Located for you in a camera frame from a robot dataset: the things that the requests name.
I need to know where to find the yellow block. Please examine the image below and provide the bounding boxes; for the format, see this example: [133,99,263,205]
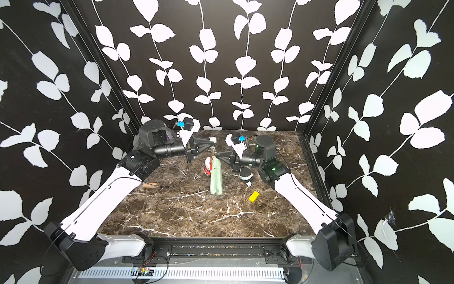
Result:
[248,191,260,203]

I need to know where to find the red white charm keychain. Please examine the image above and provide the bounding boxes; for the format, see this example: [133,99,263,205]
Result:
[204,156,213,176]

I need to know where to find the small circuit board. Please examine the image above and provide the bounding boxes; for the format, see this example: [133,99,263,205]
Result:
[136,267,154,278]

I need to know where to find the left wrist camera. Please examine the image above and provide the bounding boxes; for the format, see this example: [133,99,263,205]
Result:
[176,117,201,146]

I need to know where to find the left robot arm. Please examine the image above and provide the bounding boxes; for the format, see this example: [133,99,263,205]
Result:
[44,117,216,271]

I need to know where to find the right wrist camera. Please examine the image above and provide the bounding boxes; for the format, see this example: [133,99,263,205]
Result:
[225,133,247,158]

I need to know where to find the green corduroy bag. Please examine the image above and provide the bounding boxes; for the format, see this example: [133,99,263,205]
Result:
[210,155,222,195]

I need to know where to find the small wooden block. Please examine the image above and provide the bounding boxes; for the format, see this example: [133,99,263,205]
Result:
[142,182,157,188]

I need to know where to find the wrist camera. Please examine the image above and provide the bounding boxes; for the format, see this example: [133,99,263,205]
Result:
[225,133,247,158]
[176,117,201,146]

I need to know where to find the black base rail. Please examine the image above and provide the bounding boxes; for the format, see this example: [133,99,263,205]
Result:
[70,241,359,265]

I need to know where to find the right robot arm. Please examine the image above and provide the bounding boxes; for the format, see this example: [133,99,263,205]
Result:
[216,134,358,271]

